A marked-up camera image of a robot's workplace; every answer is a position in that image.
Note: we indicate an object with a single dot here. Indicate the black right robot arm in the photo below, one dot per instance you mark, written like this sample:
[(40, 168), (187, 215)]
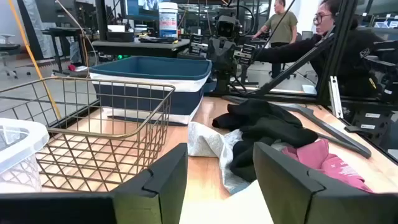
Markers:
[(222, 83)]

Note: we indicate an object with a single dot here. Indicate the black side table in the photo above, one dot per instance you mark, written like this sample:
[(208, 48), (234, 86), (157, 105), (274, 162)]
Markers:
[(62, 31)]

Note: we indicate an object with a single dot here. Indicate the black cloth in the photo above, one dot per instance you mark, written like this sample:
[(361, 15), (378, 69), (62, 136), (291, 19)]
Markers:
[(273, 133), (258, 112)]

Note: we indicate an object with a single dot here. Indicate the black box on desk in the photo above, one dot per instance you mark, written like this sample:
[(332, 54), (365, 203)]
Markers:
[(120, 36)]

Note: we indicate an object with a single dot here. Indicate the office chair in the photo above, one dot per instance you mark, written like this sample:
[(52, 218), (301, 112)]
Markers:
[(7, 49)]

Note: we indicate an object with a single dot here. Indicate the grey clothes hanger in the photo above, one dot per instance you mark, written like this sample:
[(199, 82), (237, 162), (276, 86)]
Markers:
[(339, 137)]

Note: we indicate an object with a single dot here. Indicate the navy white striped fabric bin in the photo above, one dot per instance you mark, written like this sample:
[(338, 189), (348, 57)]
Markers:
[(146, 67)]

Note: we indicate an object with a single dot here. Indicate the computer monitor blue screen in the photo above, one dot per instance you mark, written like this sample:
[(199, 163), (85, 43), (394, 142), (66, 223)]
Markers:
[(140, 7)]

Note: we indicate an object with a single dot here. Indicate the maroon pink cloth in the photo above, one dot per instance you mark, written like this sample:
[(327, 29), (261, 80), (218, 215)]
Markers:
[(314, 155)]

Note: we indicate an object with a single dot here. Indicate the standing person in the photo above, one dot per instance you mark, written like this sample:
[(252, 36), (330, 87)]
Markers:
[(281, 28)]

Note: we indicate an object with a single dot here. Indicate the black grey work gloves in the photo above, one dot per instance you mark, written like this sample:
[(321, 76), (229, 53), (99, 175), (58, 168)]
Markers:
[(158, 40)]

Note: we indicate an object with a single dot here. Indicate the black aluminium table frame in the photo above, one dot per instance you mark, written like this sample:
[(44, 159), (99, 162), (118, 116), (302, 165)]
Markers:
[(337, 46)]

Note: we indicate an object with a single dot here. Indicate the white wipes canister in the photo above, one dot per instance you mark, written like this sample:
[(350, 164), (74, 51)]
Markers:
[(168, 20)]

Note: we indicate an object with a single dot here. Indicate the silver metal bracket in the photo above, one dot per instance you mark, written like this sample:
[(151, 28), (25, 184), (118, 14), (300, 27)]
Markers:
[(335, 96)]

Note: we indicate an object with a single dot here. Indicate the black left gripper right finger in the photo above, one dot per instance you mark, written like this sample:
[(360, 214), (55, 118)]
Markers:
[(298, 202)]

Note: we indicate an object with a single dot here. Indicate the seated person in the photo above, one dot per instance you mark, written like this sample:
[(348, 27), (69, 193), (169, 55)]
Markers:
[(360, 53)]

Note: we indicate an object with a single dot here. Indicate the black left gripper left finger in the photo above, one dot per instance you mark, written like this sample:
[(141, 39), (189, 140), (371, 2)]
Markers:
[(146, 199)]

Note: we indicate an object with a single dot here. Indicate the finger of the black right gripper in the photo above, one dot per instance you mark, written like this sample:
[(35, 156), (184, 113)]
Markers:
[(198, 45), (245, 54)]

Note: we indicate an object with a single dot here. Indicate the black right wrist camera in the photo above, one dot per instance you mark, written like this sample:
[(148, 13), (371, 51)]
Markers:
[(226, 27)]

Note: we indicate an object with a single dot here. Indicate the grey monitor desk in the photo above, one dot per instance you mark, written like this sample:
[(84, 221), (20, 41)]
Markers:
[(140, 48)]

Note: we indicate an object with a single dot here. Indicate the light grey cloth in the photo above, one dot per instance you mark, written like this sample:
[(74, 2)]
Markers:
[(208, 143)]

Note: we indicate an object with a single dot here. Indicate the clear plastic storage bin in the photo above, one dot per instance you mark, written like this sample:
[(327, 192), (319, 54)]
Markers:
[(18, 140)]

